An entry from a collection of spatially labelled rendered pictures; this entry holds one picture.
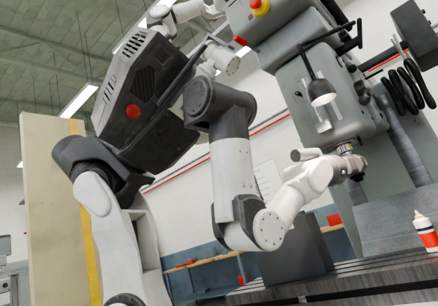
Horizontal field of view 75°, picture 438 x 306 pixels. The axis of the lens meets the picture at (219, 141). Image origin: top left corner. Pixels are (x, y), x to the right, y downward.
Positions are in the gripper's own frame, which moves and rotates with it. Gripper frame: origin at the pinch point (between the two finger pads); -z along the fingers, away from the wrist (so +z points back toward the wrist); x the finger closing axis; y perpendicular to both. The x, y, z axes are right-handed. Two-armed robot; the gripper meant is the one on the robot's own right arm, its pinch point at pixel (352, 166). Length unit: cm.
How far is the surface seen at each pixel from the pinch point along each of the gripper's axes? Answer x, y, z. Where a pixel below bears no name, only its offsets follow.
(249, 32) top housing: 2, -50, 21
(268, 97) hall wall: 297, -237, -354
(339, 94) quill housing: -9.2, -20.1, 7.0
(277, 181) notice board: 341, -68, -343
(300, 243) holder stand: 21.3, 17.6, 11.4
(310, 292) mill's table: 18.8, 30.5, 16.8
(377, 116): -8.1, -13.8, -12.8
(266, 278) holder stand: 35.3, 25.7, 17.4
